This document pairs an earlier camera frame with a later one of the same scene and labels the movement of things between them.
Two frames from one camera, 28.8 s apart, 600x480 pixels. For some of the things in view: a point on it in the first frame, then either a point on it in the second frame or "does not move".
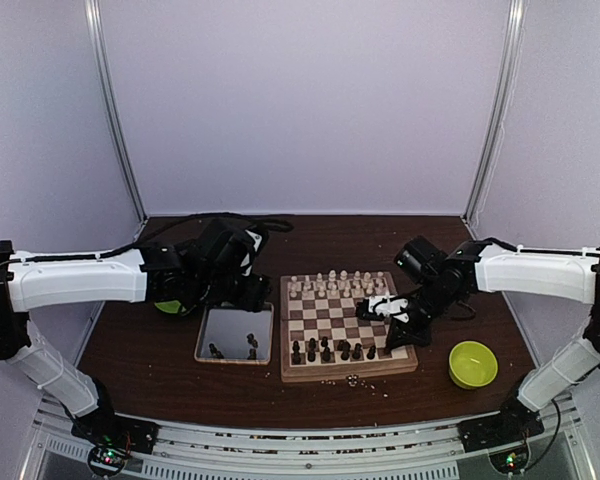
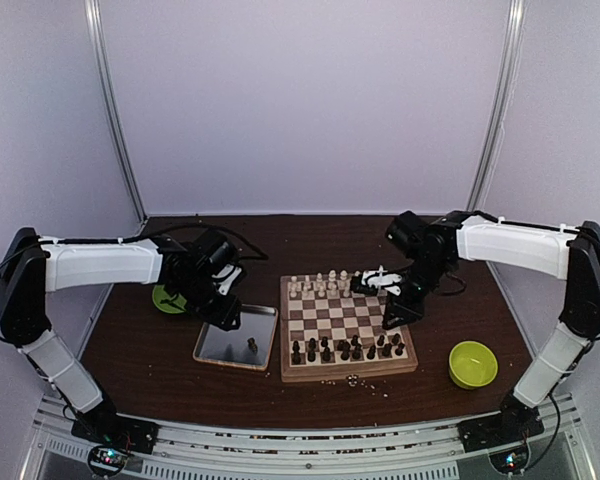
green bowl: [472, 364] does not move
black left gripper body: [218, 289] to [208, 309]
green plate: [170, 306] does not move
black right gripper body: [431, 301] to [417, 305]
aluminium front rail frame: [206, 450] does not move
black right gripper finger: [396, 337] to [396, 316]
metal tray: [228, 328] does not move
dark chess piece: [357, 350] does not move
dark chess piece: [346, 350] does not move
